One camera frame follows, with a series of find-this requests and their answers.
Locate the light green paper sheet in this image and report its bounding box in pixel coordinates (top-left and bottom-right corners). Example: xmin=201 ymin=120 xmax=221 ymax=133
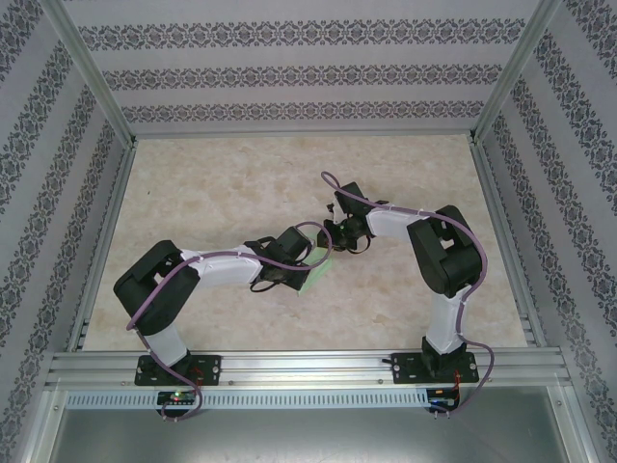
xmin=297 ymin=231 xmax=335 ymax=296

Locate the grey sheet metal panel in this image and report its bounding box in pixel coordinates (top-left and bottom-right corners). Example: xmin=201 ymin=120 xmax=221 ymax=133
xmin=47 ymin=408 xmax=568 ymax=463

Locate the right thin black camera cable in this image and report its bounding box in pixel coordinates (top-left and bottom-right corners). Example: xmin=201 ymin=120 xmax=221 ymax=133
xmin=343 ymin=234 xmax=371 ymax=256

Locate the aluminium mounting rail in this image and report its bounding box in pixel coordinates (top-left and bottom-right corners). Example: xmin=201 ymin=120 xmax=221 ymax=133
xmin=45 ymin=349 xmax=573 ymax=390

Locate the aluminium side rail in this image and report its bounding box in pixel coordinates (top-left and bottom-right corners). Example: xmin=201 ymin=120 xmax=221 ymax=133
xmin=66 ymin=139 xmax=141 ymax=353
xmin=468 ymin=137 xmax=550 ymax=349

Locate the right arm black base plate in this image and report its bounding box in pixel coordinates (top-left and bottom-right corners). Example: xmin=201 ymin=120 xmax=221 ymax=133
xmin=390 ymin=351 xmax=480 ymax=386

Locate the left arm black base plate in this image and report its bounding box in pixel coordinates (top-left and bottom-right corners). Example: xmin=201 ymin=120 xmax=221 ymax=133
xmin=134 ymin=354 xmax=223 ymax=387

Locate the slotted grey cable duct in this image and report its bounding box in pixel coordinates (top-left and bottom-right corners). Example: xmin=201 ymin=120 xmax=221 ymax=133
xmin=65 ymin=389 xmax=435 ymax=410

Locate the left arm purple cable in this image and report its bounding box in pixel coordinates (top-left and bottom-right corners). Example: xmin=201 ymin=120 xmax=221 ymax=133
xmin=125 ymin=220 xmax=335 ymax=424

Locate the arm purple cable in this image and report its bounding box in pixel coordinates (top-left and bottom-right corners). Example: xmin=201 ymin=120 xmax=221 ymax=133
xmin=320 ymin=171 xmax=496 ymax=421
xmin=125 ymin=220 xmax=335 ymax=424

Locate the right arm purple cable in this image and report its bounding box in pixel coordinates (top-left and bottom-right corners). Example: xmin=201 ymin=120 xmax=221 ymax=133
xmin=320 ymin=171 xmax=496 ymax=421

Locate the aluminium frame post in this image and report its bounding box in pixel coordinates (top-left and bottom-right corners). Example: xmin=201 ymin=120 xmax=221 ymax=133
xmin=40 ymin=0 xmax=139 ymax=146
xmin=18 ymin=388 xmax=68 ymax=463
xmin=547 ymin=385 xmax=597 ymax=463
xmin=468 ymin=0 xmax=565 ymax=146

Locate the aluminium lower frame post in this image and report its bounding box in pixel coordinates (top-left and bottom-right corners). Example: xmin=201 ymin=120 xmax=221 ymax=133
xmin=547 ymin=385 xmax=597 ymax=463
xmin=18 ymin=388 xmax=68 ymax=463

